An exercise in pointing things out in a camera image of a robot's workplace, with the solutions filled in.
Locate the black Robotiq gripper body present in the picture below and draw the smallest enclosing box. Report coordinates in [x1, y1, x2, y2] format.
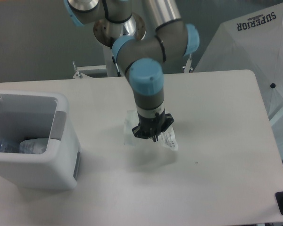
[138, 112, 168, 139]

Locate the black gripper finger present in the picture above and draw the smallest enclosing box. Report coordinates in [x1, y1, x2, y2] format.
[153, 113, 174, 142]
[132, 126, 143, 138]

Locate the clear plastic wrapper bag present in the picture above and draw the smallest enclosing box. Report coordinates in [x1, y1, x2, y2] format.
[123, 110, 178, 151]

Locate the clear plastic water bottle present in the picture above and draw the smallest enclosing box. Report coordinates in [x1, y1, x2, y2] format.
[0, 139, 19, 153]

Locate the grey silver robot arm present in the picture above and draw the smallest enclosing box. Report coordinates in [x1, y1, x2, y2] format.
[64, 0, 200, 141]

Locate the white plastic trash can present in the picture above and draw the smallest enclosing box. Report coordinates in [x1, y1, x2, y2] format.
[0, 89, 81, 190]

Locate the metal right clamp bolt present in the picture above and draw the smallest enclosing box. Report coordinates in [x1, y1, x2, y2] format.
[183, 54, 193, 73]

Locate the white Superior umbrella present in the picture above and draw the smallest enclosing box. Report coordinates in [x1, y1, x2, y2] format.
[195, 3, 283, 115]

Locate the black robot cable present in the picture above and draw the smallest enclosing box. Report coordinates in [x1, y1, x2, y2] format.
[112, 55, 122, 77]

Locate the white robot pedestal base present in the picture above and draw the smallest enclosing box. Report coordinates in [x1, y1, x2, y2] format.
[93, 12, 146, 77]

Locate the white left mounting bracket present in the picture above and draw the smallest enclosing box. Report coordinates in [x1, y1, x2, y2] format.
[72, 61, 108, 80]

